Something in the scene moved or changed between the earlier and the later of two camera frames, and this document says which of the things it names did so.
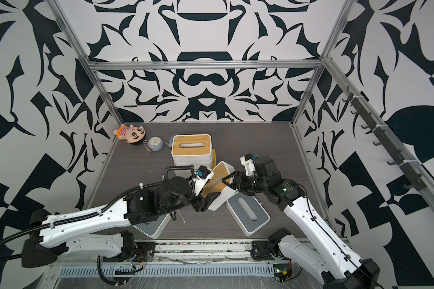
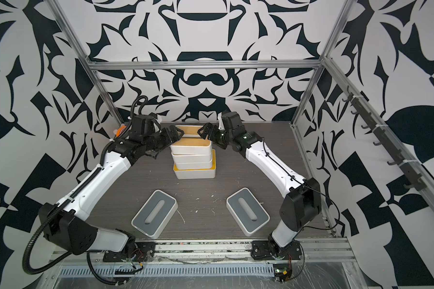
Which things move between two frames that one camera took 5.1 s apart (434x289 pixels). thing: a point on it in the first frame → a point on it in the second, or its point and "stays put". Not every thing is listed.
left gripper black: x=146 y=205 → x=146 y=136
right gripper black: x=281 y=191 → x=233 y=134
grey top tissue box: x=248 y=213 stays put
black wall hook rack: x=418 y=183 stays put
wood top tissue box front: x=216 y=185 → x=191 y=146
